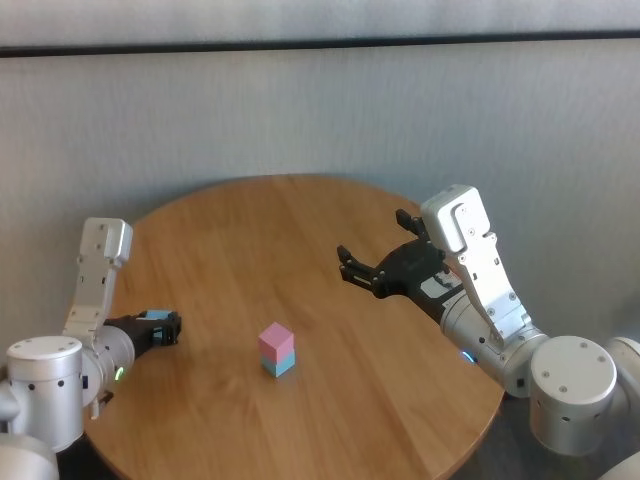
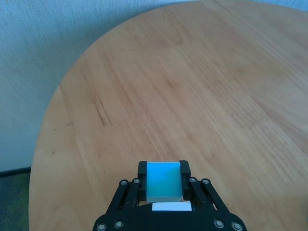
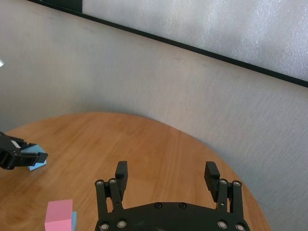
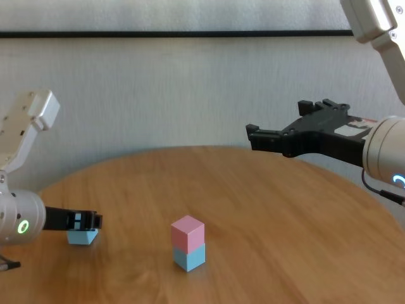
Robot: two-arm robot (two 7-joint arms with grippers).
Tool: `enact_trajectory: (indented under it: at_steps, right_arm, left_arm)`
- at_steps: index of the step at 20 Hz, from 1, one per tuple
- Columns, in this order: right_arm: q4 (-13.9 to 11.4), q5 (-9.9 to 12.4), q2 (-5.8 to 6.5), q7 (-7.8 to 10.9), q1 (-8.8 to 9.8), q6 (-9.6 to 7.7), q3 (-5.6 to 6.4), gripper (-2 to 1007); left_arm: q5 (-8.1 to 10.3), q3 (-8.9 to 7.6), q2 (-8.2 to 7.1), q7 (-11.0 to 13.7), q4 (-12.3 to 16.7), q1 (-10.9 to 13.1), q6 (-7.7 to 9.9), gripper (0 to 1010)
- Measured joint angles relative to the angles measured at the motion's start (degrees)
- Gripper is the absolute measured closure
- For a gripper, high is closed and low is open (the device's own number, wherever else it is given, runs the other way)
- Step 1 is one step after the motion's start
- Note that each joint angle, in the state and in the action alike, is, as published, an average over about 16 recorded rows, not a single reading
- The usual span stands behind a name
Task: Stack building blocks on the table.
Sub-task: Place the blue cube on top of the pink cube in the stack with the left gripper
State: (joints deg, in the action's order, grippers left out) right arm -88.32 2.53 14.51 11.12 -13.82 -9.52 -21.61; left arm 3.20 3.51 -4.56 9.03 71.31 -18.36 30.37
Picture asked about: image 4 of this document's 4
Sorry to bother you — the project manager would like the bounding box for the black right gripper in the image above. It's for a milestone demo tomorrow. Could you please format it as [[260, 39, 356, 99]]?
[[246, 99, 377, 168]]

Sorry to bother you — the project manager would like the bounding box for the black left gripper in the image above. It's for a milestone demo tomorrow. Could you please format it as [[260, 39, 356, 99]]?
[[44, 206, 103, 231]]

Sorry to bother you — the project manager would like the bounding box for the light blue cube block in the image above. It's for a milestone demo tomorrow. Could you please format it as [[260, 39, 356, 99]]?
[[67, 228, 99, 246], [173, 243, 206, 272]]

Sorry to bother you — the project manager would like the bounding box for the pink cube block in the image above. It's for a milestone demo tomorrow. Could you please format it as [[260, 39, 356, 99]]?
[[170, 215, 205, 255]]

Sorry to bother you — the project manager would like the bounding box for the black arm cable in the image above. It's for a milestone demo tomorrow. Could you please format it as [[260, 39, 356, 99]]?
[[361, 167, 405, 207], [0, 256, 22, 272]]

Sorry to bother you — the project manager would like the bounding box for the black wall rail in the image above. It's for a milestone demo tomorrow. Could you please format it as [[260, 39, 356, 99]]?
[[0, 30, 354, 39]]

